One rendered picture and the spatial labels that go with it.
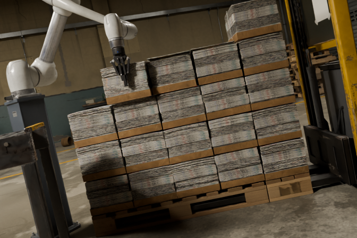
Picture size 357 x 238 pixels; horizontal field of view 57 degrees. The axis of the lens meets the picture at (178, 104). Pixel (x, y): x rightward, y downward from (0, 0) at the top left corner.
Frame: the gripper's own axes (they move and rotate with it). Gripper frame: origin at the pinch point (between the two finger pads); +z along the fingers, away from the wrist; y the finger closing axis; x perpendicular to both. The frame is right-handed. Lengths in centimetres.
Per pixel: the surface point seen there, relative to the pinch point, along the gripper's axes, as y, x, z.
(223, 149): -51, -6, 56
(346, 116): -143, -28, 55
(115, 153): 17.5, -6.4, 44.0
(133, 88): -3.7, -3.0, 5.7
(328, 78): -143, -46, 28
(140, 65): -11.1, -1.7, -7.2
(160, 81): -21.1, -7.5, 4.5
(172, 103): -25.4, -7.2, 20.1
